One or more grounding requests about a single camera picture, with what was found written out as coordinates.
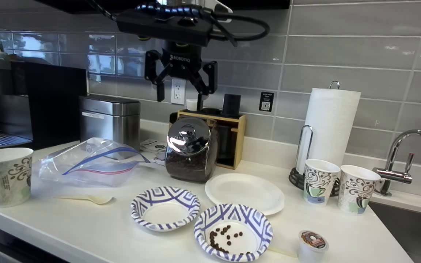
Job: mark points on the wooden organizer box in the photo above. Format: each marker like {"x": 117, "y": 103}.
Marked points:
{"x": 236, "y": 142}

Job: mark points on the stainless steel canister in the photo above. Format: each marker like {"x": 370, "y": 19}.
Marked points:
{"x": 110, "y": 122}

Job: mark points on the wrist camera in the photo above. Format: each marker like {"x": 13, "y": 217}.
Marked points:
{"x": 163, "y": 27}

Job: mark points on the metal paper towel holder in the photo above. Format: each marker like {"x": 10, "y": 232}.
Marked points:
{"x": 300, "y": 175}

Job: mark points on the blue patterned paper bowl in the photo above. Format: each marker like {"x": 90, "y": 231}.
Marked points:
{"x": 232, "y": 219}
{"x": 165, "y": 213}

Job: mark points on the glass coffee bean jar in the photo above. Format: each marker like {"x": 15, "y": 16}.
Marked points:
{"x": 190, "y": 164}

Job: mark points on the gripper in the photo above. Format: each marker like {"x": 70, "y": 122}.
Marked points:
{"x": 181, "y": 58}

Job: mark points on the white wall socket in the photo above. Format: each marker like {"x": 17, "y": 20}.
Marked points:
{"x": 178, "y": 93}

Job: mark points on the white paper plate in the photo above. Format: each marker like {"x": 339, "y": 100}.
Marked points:
{"x": 245, "y": 191}

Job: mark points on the coffee pod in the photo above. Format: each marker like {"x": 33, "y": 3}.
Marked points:
{"x": 311, "y": 246}

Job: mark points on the chrome tap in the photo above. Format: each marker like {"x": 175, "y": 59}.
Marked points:
{"x": 397, "y": 175}

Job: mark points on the white paper leaflet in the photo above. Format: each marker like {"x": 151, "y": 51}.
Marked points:
{"x": 154, "y": 147}

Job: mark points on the small white cup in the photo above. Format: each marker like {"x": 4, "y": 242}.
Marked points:
{"x": 191, "y": 104}

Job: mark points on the black code sticker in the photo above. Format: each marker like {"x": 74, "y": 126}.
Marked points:
{"x": 266, "y": 101}

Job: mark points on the white paper towel roll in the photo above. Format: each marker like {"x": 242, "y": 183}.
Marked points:
{"x": 333, "y": 128}

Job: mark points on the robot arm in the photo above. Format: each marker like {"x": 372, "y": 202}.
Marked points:
{"x": 220, "y": 8}

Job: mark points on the chrome jar lid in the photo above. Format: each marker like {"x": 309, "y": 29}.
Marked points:
{"x": 188, "y": 135}

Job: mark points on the sink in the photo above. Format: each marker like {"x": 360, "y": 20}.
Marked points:
{"x": 411, "y": 230}

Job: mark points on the heap of coffee beans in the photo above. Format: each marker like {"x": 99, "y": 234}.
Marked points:
{"x": 213, "y": 239}

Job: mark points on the cream plastic spoon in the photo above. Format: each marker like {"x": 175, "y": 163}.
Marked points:
{"x": 99, "y": 199}

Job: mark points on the black coffee machine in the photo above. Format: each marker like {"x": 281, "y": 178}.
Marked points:
{"x": 49, "y": 106}

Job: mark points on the black cup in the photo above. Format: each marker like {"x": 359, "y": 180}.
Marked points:
{"x": 231, "y": 105}

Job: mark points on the patterned paper cup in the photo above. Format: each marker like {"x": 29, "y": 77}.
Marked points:
{"x": 356, "y": 191}
{"x": 318, "y": 186}
{"x": 7, "y": 179}

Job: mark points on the clear plastic zip bag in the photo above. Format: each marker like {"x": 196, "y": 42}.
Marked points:
{"x": 90, "y": 164}

